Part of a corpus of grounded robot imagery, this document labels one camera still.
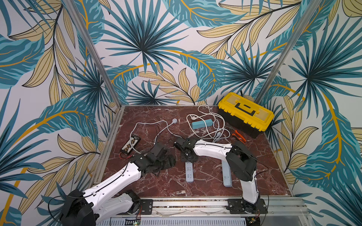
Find grey power strip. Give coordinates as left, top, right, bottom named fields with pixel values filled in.
left=222, top=161, right=232, bottom=187
left=185, top=162, right=194, bottom=183

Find grey cord of strip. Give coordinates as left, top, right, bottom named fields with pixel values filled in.
left=210, top=120, right=231, bottom=143
left=132, top=118, right=187, bottom=154

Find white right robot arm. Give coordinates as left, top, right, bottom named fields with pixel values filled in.
left=173, top=138, right=268, bottom=215

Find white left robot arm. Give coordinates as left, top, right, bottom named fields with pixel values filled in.
left=59, top=143, right=176, bottom=226

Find teal power strip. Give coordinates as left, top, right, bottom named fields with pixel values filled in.
left=191, top=119, right=213, bottom=130

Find black charging board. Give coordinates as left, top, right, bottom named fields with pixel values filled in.
left=120, top=135, right=141, bottom=156

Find yellow black toolbox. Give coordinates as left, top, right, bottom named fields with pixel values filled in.
left=218, top=92, right=274, bottom=139

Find white cord of teal strip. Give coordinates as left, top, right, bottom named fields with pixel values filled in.
left=186, top=105, right=227, bottom=139

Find orange handled pliers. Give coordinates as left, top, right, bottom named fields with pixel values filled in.
left=232, top=130, right=247, bottom=144

